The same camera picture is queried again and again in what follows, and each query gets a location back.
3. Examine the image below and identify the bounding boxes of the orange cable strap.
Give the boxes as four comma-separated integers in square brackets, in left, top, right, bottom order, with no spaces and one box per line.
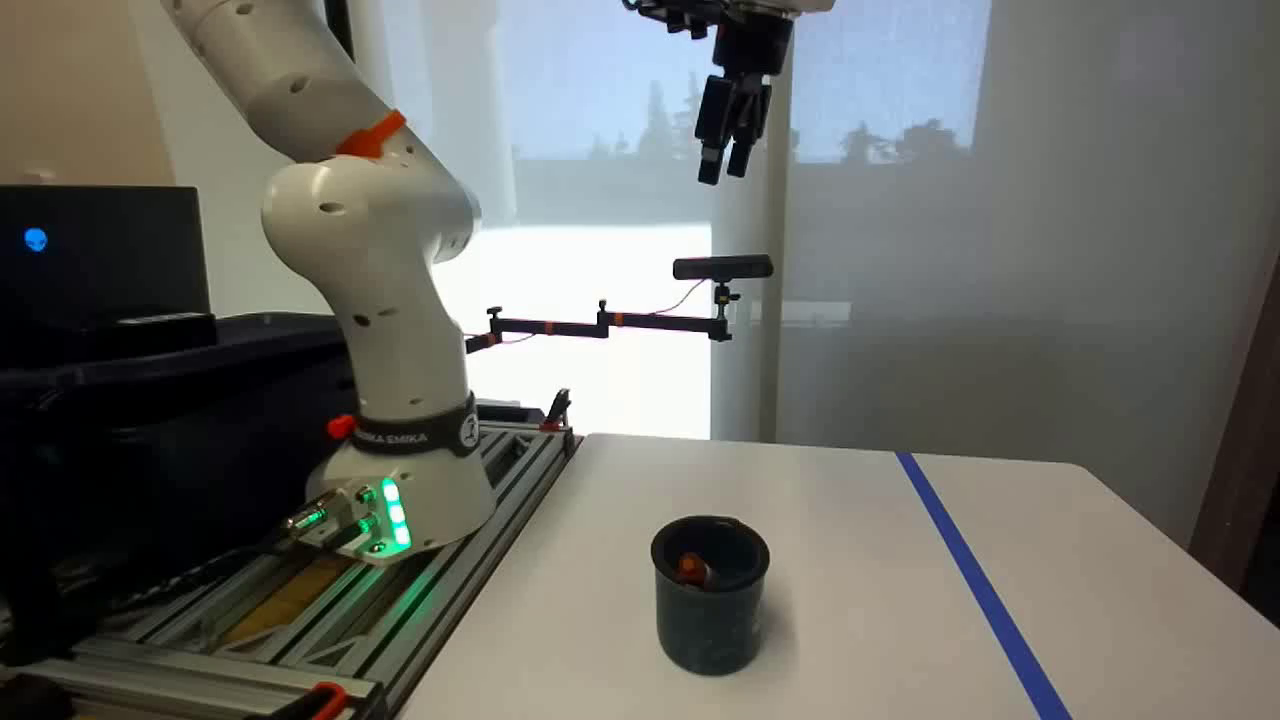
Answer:
[334,110,413,163]

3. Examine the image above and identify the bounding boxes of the white translucent window blind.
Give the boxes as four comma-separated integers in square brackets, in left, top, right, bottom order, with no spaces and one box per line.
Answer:
[355,0,999,444]

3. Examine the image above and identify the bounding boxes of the black stereo camera bar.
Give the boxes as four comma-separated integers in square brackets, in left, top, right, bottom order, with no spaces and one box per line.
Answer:
[670,253,780,289]

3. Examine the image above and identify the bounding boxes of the orange marker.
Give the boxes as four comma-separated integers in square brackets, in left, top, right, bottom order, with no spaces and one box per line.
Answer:
[673,548,719,592]

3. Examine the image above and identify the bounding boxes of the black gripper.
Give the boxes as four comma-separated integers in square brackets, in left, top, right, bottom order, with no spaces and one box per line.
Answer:
[692,16,791,189]

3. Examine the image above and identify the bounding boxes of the dark green mug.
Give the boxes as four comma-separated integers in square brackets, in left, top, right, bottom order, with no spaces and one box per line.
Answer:
[650,512,776,680]

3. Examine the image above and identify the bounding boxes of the blue tape line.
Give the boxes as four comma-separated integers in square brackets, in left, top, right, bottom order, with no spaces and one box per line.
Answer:
[894,447,1078,720]

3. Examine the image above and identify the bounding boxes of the aluminium extrusion base frame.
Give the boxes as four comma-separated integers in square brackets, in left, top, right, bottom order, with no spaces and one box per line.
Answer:
[0,398,589,720]

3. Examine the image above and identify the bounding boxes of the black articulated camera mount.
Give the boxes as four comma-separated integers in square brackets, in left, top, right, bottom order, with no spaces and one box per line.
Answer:
[459,281,739,360]

